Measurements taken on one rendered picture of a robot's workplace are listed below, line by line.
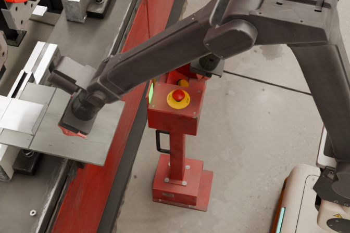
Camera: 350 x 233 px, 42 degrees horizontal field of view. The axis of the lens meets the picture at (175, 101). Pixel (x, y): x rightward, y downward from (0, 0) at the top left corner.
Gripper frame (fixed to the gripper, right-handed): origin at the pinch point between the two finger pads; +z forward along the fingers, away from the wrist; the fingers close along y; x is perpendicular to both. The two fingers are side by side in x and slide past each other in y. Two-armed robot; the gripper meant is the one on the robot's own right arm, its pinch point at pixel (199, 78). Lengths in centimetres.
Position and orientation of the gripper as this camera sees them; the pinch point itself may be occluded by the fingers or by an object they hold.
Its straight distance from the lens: 147.5
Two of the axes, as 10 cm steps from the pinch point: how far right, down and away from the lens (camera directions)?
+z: -2.4, 5.0, 8.3
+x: -2.0, 8.2, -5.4
